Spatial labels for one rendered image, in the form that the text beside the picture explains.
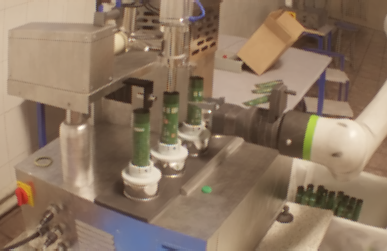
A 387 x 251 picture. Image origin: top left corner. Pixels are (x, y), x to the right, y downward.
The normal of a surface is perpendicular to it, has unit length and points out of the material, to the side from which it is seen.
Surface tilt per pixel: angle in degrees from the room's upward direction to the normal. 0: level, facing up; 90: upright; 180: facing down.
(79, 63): 90
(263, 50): 90
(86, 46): 90
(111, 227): 90
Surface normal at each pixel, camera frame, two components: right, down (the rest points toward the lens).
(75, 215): -0.40, 0.33
